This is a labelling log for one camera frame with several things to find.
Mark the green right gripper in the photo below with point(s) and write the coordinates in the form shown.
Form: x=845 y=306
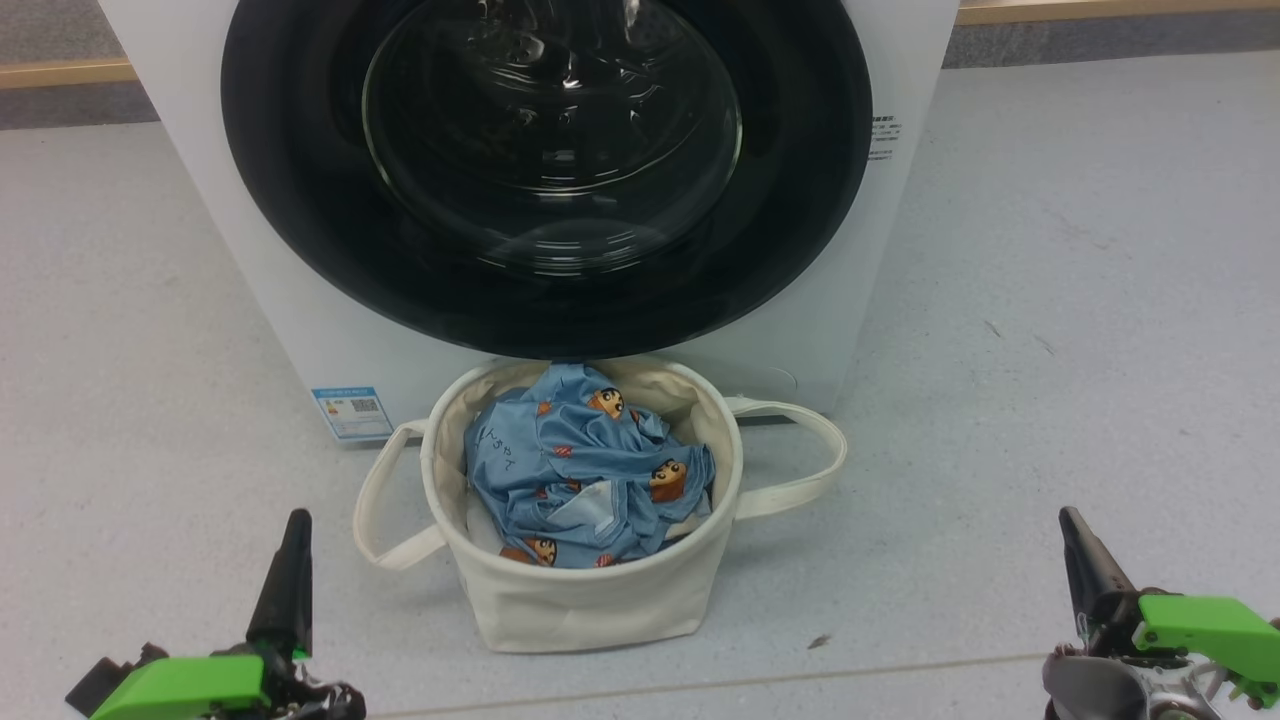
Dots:
x=1200 y=625

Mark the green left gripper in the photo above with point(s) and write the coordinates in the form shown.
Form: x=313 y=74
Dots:
x=180 y=685

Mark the blue cartoon print garment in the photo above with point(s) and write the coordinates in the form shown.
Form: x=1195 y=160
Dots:
x=560 y=450

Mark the black round glass washer door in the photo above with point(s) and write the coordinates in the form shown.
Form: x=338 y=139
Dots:
x=300 y=230

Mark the white front-load washing machine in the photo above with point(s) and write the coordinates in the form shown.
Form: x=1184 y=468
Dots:
x=200 y=230

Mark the blue energy label sticker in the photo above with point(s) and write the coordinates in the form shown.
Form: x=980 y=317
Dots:
x=352 y=413

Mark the cream canvas laundry basket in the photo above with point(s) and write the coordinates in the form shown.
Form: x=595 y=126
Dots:
x=590 y=605

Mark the round white filter cover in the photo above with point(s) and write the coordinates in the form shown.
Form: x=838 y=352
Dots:
x=765 y=382

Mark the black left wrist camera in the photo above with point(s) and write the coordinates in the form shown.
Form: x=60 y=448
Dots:
x=95 y=685

